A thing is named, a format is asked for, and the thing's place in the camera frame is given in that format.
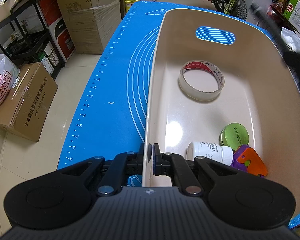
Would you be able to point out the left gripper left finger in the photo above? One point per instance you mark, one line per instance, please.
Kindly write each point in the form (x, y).
(124, 170)

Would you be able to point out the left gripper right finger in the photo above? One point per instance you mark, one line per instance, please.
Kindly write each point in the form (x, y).
(176, 167)

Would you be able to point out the beige plastic storage bin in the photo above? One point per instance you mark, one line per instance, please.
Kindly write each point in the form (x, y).
(259, 92)

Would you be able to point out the white pill bottle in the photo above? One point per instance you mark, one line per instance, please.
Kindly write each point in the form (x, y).
(216, 152)

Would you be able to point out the purple orange plastic toy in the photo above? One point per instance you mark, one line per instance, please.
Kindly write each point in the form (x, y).
(246, 159)

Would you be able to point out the white double-sided tape roll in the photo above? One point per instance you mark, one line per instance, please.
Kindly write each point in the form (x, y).
(201, 80)

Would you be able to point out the white tissue pack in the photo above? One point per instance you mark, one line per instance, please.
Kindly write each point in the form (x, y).
(291, 39)

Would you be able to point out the blue silicone baking mat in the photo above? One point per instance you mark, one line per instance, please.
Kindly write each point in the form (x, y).
(111, 115)

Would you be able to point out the green white product box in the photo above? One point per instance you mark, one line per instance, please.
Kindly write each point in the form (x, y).
(292, 14)

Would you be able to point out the cardboard box on floor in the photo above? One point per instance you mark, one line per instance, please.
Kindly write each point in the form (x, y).
(25, 108)

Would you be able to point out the white red plastic bag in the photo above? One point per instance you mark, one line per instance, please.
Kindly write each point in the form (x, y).
(8, 74)

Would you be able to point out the large stacked cardboard box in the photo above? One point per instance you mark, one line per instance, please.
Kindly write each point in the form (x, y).
(90, 23)

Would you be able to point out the black metal shelf rack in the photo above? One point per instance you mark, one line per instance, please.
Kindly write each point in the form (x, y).
(30, 47)

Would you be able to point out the red white appliance box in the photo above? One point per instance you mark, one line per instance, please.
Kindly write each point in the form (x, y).
(57, 28)

